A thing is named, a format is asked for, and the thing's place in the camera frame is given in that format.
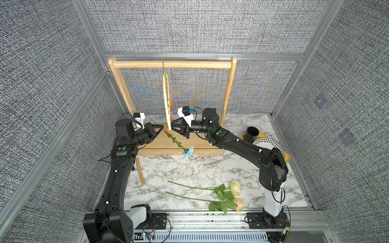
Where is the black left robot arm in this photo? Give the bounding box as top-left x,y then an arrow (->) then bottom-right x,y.
83,118 -> 164,243

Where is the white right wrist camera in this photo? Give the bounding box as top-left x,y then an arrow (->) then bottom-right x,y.
177,106 -> 195,127

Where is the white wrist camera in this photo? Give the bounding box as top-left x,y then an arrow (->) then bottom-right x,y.
177,106 -> 195,127
132,112 -> 145,130

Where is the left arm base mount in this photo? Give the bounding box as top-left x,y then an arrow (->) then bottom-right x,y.
136,213 -> 168,230

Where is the wooden clothes rack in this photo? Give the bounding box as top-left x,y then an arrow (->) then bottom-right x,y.
108,57 -> 238,156

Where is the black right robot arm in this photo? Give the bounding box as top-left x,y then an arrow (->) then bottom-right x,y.
169,106 -> 289,218

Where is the yellow tray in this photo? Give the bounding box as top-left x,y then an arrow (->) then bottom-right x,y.
238,131 -> 291,163

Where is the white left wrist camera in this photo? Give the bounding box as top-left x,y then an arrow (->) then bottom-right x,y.
132,112 -> 145,130

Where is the blue flower with stem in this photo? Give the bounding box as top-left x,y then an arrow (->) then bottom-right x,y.
164,131 -> 194,159

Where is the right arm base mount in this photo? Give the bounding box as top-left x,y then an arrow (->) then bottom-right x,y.
244,212 -> 290,230

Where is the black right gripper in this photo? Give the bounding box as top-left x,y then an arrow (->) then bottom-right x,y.
170,116 -> 214,140

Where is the white dotted plate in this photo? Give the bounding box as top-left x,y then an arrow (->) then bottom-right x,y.
252,138 -> 285,158

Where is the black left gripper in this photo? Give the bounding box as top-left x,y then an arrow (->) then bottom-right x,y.
131,123 -> 163,147

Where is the black mug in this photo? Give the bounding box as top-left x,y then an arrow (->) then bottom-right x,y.
243,127 -> 259,143

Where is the cream rose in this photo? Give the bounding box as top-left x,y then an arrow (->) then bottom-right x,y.
168,180 -> 241,199

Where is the aluminium rail front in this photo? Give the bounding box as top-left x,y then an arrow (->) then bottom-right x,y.
79,209 -> 335,234

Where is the wooden stick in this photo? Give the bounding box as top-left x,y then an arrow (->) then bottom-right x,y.
135,157 -> 145,185

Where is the peach rose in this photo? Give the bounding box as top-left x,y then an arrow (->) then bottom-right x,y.
165,192 -> 244,215

